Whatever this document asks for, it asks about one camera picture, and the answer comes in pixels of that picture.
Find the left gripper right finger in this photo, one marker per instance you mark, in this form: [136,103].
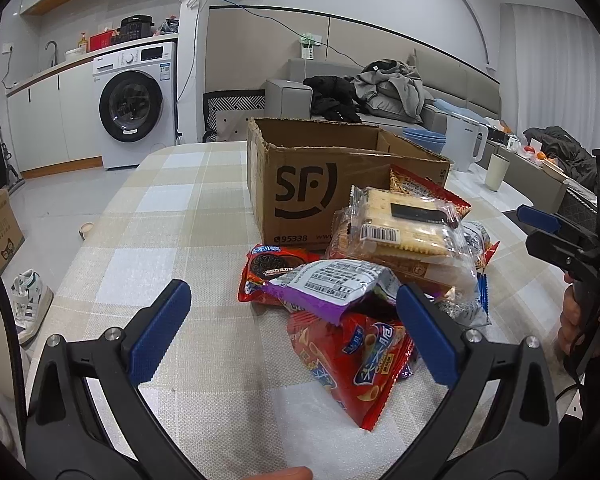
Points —
[498,419]

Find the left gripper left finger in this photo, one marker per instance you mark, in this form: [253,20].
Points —
[87,418]

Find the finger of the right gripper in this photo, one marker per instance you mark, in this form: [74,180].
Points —
[580,263]
[553,224]

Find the orange bread pack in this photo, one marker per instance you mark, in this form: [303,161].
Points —
[434,275]

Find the orange noodle snack bag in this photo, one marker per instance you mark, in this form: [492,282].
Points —
[408,183]

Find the red chips bag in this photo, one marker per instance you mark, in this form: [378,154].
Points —
[357,361]

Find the clear cracker pack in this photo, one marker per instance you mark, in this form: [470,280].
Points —
[396,224]

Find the purple silver snack bag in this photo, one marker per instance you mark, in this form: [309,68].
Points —
[328,288]

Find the blue oreo pack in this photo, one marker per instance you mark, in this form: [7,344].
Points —
[265,262]

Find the grey purple snack bag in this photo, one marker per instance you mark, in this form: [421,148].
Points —
[468,303]

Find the right hand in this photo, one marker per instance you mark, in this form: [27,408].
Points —
[570,319]

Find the left hand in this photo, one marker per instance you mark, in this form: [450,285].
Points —
[294,473]

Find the white cup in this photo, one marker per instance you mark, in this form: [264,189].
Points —
[496,172]

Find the white electric kettle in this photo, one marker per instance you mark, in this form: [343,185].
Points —
[465,141]

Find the blue stacked bowls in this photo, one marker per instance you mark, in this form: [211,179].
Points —
[429,140]

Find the white sneaker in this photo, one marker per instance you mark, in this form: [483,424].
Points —
[31,299]

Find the grey sofa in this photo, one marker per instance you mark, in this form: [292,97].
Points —
[452,87]

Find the grey clothes pile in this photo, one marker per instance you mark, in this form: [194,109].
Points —
[391,89]

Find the small floor cardboard box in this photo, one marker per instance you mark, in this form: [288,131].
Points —
[11,237]

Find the black jacket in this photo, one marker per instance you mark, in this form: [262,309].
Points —
[334,99]

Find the SF cardboard box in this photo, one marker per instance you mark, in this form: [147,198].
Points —
[300,173]

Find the white power strip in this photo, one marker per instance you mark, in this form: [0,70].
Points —
[308,44]

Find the patterned floor cushion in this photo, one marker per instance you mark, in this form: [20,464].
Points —
[227,113]

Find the white washing machine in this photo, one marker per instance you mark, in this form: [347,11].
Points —
[135,102]

